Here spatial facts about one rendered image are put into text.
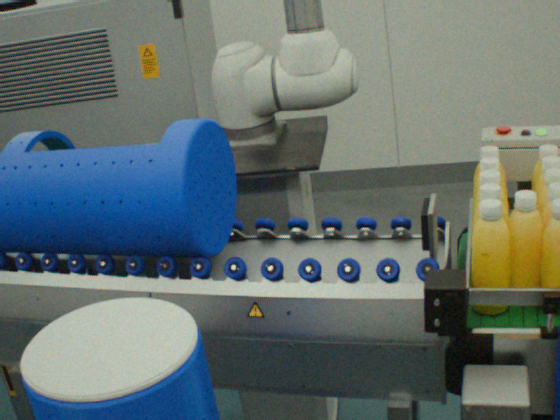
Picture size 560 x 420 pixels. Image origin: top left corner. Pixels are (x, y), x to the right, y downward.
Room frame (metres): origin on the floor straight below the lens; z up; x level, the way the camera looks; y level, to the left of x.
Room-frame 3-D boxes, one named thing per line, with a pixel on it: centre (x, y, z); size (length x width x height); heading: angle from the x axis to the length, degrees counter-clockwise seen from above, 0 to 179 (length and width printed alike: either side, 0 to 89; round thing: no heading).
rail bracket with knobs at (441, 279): (1.01, -0.27, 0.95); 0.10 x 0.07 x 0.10; 161
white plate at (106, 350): (0.89, 0.28, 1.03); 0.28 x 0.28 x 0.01
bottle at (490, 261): (1.05, -0.36, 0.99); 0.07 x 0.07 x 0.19
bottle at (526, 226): (1.06, -0.44, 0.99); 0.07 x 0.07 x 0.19
